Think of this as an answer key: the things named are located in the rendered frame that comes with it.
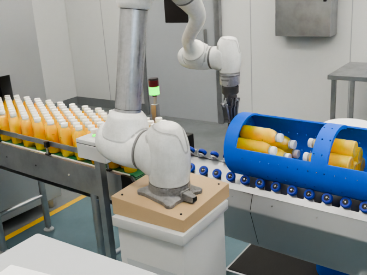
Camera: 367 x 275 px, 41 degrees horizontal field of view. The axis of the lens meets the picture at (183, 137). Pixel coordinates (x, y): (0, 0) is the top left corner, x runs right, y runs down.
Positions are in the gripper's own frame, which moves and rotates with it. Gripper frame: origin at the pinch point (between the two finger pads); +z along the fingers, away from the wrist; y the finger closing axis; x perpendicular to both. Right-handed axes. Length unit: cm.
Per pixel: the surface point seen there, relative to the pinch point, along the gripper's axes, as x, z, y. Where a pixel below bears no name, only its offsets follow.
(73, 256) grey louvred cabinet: 61, -29, 141
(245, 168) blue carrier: 13.3, 13.3, 10.7
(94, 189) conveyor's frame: -75, 39, 21
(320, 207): 47, 24, 10
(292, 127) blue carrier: 23.8, 0.2, -13.7
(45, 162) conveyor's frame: -115, 31, 20
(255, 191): 17.2, 23.5, 9.4
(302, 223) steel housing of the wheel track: 40, 32, 12
